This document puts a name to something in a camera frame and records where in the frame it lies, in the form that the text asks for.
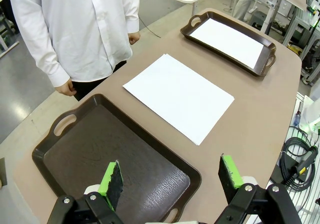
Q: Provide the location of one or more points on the white A4 paper stack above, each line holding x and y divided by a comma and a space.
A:
180, 96

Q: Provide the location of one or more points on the brown plastic serving tray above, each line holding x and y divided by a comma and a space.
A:
265, 58
100, 146

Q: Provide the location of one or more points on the white A4 paper sheet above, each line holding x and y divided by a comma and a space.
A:
225, 41

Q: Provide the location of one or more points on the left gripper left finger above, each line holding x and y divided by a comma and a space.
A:
112, 181

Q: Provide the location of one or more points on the person's left hand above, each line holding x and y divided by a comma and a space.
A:
134, 37

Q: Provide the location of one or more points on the person in white trousers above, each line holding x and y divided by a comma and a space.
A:
243, 1

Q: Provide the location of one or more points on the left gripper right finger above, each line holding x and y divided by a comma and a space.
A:
232, 179

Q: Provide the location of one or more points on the person's left forearm white sleeve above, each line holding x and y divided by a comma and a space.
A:
133, 16

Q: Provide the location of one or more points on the person's right hand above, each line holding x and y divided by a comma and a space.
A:
65, 88

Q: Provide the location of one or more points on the person's right forearm white sleeve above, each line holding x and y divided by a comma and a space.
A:
47, 58

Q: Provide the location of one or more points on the person in white dress shirt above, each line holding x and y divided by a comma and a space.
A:
80, 28

